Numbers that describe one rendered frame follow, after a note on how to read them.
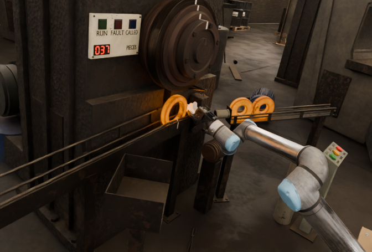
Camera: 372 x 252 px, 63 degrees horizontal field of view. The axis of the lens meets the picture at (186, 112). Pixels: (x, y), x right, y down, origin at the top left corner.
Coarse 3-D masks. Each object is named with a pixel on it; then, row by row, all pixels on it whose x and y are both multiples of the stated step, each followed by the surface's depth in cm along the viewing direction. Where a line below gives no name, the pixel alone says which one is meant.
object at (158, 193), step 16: (128, 160) 128; (144, 160) 127; (160, 160) 127; (128, 176) 131; (144, 176) 130; (160, 176) 130; (112, 192) 114; (128, 192) 123; (144, 192) 124; (160, 192) 125; (112, 208) 105; (128, 208) 105; (144, 208) 104; (160, 208) 104; (112, 224) 108; (128, 224) 107; (144, 224) 107; (160, 224) 106; (128, 240) 127
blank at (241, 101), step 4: (236, 100) 193; (240, 100) 193; (244, 100) 193; (248, 100) 194; (232, 104) 193; (236, 104) 193; (240, 104) 194; (244, 104) 195; (248, 104) 196; (232, 108) 194; (236, 108) 194; (248, 108) 197; (252, 108) 198; (232, 112) 195; (236, 112) 196; (244, 112) 198; (248, 112) 198; (244, 116) 199; (248, 116) 200; (240, 120) 199
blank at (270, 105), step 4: (260, 96) 199; (264, 96) 198; (256, 100) 198; (260, 100) 197; (264, 100) 198; (268, 100) 199; (272, 100) 199; (252, 104) 199; (256, 104) 197; (260, 104) 198; (268, 104) 200; (272, 104) 201; (256, 108) 199; (268, 108) 201; (272, 108) 202; (252, 112) 200; (256, 112) 200; (260, 112) 201; (264, 112) 202
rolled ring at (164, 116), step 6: (174, 96) 161; (180, 96) 163; (168, 102) 159; (174, 102) 161; (180, 102) 168; (186, 102) 170; (162, 108) 160; (168, 108) 158; (180, 108) 171; (186, 108) 172; (162, 114) 160; (168, 114) 160; (180, 114) 171; (162, 120) 161; (168, 120) 162
